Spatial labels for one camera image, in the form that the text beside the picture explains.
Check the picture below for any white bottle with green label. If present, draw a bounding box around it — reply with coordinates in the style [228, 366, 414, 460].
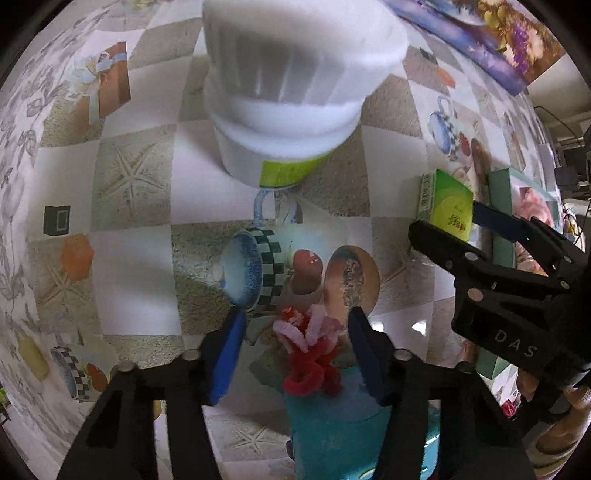
[202, 0, 410, 190]

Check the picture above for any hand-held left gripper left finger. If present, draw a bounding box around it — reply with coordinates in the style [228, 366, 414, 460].
[55, 307, 247, 480]

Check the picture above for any green paper box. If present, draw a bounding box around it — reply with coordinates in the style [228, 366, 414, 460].
[417, 168, 475, 244]

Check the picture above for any teal box with flower picture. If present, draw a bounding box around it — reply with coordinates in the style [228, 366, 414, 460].
[475, 168, 567, 380]

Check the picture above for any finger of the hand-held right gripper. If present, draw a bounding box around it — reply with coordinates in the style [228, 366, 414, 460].
[409, 220, 498, 302]
[473, 201, 581, 278]

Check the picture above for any teal soft cloth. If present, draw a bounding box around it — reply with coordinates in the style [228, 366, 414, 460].
[283, 364, 439, 480]

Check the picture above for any floral painting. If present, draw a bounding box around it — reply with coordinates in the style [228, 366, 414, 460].
[392, 0, 569, 97]

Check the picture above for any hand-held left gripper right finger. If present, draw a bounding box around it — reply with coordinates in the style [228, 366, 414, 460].
[347, 305, 539, 480]

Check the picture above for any grey leaf print tablecloth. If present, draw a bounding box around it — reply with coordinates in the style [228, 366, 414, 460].
[0, 9, 98, 444]

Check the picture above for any person's right hand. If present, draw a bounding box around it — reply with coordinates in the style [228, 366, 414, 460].
[515, 370, 591, 457]

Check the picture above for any red pink pipe cleaner flower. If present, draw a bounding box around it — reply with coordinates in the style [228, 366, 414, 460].
[272, 305, 345, 397]

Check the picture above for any checkered printed tablecloth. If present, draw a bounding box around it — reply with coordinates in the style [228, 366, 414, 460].
[0, 0, 570, 480]

